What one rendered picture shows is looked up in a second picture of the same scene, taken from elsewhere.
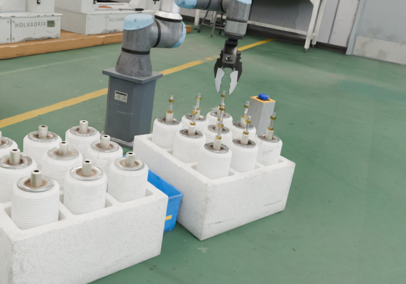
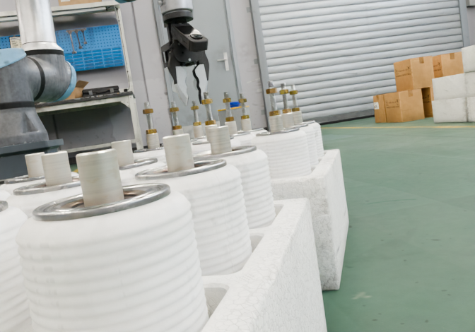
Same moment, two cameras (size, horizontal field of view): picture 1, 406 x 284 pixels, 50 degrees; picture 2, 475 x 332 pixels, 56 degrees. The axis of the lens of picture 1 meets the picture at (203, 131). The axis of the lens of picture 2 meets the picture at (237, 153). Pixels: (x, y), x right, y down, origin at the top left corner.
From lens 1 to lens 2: 0.80 m
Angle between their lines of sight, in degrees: 32
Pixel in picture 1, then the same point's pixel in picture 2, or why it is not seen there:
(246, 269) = (447, 280)
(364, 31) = (184, 121)
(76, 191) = (201, 207)
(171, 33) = (57, 71)
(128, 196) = (264, 212)
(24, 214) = (138, 311)
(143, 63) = (33, 121)
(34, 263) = not seen: outside the picture
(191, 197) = not seen: hidden behind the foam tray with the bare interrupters
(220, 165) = (304, 150)
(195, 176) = (281, 181)
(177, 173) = not seen: hidden behind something
